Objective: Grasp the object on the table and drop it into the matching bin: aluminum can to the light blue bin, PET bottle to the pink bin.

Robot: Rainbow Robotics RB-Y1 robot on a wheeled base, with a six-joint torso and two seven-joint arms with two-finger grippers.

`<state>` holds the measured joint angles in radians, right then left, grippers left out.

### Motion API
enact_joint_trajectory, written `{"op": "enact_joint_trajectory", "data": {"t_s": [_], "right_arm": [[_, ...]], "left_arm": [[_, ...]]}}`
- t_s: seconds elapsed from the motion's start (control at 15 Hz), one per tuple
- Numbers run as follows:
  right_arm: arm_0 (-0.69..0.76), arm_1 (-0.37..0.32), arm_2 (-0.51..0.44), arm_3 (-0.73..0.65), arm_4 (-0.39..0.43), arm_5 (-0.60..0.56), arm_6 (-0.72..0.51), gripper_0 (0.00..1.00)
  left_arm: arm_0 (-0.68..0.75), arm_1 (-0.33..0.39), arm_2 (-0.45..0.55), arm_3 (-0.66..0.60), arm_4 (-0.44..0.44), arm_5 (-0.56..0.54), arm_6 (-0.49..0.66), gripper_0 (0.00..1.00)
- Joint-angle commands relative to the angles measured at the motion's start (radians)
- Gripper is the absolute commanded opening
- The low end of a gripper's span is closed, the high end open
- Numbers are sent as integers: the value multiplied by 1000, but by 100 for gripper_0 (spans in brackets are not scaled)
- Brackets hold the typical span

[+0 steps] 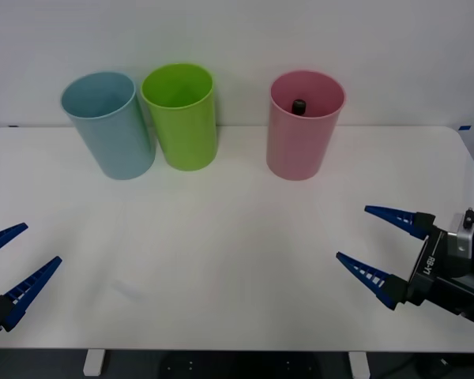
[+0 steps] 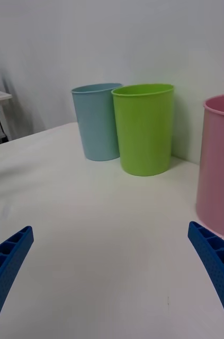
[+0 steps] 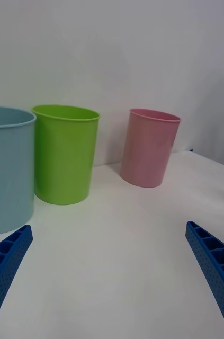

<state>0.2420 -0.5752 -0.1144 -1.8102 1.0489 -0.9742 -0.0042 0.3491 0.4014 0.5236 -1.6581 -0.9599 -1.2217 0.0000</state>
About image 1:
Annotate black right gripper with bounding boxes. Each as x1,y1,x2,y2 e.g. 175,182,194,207
335,204,474,317

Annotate yellow-green plastic bin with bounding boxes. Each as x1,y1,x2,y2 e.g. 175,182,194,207
140,62,217,172

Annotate pink plastic bin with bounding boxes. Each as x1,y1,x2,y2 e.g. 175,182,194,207
265,69,347,182

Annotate pale blue plastic bin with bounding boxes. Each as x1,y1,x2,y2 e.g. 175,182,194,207
59,70,157,181

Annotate white table leg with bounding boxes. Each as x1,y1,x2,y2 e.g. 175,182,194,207
82,349,105,377
348,351,371,379

